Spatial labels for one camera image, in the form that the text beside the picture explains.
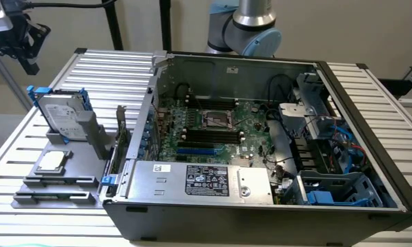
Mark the grey power supply unit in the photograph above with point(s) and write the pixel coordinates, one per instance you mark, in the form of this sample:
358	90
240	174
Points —
178	185

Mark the black RAM slot bank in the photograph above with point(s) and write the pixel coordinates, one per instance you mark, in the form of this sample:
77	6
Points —
210	103
212	136

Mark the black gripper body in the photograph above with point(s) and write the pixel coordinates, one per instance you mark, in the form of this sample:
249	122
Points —
14	41

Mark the CPU socket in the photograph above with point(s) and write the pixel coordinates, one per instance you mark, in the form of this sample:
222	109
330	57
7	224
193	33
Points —
216	119

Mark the RAM stick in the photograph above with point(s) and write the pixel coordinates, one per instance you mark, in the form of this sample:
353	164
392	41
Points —
61	180

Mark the silver chipset heat sink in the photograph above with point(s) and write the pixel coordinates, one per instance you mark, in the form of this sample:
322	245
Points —
242	163

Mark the green motherboard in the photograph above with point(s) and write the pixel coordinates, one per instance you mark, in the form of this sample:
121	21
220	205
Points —
246	144

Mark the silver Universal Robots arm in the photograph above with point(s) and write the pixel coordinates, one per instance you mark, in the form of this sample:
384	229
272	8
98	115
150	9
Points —
253	13

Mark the black open PC case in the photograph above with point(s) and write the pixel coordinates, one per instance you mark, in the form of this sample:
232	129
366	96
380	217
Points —
246	221

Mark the grey plastic fan shroud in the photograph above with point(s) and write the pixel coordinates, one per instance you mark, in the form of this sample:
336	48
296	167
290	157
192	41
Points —
292	114

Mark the silver CPU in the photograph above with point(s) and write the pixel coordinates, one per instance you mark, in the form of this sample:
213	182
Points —
53	160

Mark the blue case latch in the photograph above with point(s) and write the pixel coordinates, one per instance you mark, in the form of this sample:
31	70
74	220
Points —
108	180

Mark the grey parts rack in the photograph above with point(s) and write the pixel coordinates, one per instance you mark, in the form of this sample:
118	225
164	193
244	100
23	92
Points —
85	164

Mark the black stand pole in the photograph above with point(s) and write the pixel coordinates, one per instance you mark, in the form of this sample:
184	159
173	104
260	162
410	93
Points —
165	25
113	25

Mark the metal drive cage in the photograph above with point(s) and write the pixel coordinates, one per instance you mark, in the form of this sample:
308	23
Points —
310	95

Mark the hard disk with blue carrier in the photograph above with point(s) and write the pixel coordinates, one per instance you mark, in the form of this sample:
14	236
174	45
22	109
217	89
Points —
59	115

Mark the green graphics card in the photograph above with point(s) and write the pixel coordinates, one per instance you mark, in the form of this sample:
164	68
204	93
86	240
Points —
120	133

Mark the blue expansion slot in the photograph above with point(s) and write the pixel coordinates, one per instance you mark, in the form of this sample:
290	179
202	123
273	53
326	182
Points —
194	152

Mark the black expansion slot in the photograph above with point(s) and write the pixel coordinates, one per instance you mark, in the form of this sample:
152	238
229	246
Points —
194	144

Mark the metal disk bay blue clips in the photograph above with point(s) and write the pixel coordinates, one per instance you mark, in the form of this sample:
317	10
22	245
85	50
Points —
332	190

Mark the aluminium frame post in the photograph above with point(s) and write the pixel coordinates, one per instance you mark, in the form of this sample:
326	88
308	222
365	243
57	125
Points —
6	79

